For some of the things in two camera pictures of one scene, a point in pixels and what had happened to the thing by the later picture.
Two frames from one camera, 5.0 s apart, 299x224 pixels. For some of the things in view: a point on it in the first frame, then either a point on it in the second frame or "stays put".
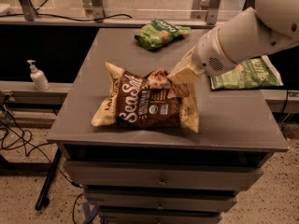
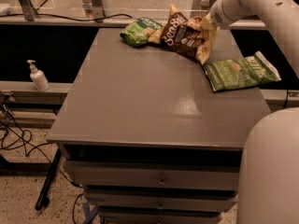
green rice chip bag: [159, 33] -> [136, 33]
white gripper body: [207, 53] -> [217, 14]
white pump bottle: [38, 77] stays put
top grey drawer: [149, 175] stays put
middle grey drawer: [164, 201] stays put
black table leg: [42, 200] stays put
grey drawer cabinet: [161, 175] stays put
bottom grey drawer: [158, 216] stays put
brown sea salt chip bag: [154, 101] -> [185, 34]
